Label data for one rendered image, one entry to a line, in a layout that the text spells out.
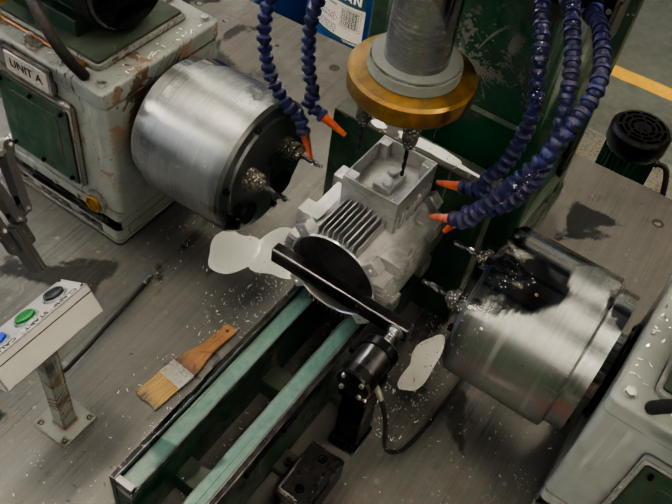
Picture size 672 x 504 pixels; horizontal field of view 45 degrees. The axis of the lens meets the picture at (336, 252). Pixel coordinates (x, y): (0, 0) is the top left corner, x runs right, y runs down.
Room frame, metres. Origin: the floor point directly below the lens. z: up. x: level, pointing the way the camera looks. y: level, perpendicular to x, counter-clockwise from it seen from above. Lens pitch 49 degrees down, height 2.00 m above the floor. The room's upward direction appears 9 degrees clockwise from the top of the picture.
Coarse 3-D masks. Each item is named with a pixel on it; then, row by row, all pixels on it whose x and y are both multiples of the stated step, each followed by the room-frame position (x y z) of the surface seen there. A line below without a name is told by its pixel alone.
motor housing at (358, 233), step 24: (336, 192) 0.93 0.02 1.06; (336, 216) 0.84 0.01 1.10; (360, 216) 0.85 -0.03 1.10; (288, 240) 0.84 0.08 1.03; (312, 240) 0.87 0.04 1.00; (336, 240) 0.80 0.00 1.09; (360, 240) 0.80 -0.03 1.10; (384, 240) 0.83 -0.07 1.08; (408, 240) 0.85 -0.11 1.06; (336, 264) 0.88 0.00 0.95; (360, 264) 0.77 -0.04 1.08; (312, 288) 0.82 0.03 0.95; (360, 288) 0.83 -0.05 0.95; (384, 288) 0.77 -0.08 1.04; (336, 312) 0.79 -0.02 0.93
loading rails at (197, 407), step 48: (288, 336) 0.76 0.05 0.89; (336, 336) 0.75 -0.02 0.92; (240, 384) 0.64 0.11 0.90; (288, 384) 0.65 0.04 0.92; (336, 384) 0.71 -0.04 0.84; (192, 432) 0.55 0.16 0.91; (288, 432) 0.59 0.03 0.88; (144, 480) 0.46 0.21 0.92; (192, 480) 0.50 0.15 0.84; (240, 480) 0.49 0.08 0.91
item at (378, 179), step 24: (384, 144) 0.97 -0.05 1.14; (360, 168) 0.93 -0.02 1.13; (384, 168) 0.95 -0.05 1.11; (408, 168) 0.96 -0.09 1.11; (432, 168) 0.93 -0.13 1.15; (360, 192) 0.87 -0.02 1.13; (384, 192) 0.89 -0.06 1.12; (408, 192) 0.87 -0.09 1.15; (384, 216) 0.85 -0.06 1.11; (408, 216) 0.88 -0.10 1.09
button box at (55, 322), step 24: (72, 288) 0.65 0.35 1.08; (48, 312) 0.60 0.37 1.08; (72, 312) 0.61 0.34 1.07; (96, 312) 0.63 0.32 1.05; (24, 336) 0.56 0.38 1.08; (48, 336) 0.57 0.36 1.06; (72, 336) 0.59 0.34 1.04; (0, 360) 0.52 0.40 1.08; (24, 360) 0.53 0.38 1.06; (0, 384) 0.50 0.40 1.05
